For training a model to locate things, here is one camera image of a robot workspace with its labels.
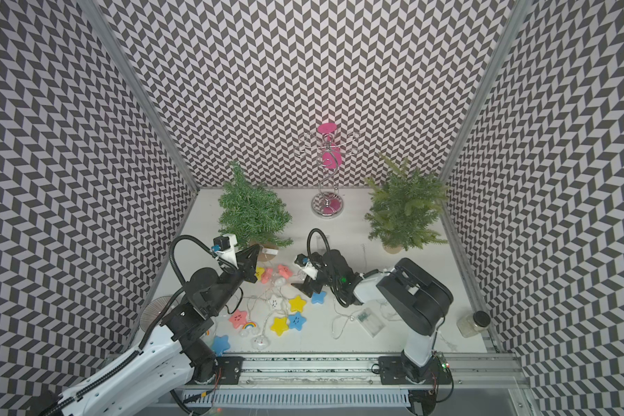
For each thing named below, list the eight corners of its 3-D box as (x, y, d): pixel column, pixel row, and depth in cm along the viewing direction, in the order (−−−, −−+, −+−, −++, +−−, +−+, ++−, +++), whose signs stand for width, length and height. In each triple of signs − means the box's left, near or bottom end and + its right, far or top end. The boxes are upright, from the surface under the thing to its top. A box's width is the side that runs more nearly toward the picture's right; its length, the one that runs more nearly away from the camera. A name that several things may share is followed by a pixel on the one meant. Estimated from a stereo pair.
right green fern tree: (367, 273, 94) (385, 209, 66) (361, 226, 108) (375, 156, 80) (417, 273, 94) (457, 209, 66) (405, 226, 108) (434, 156, 80)
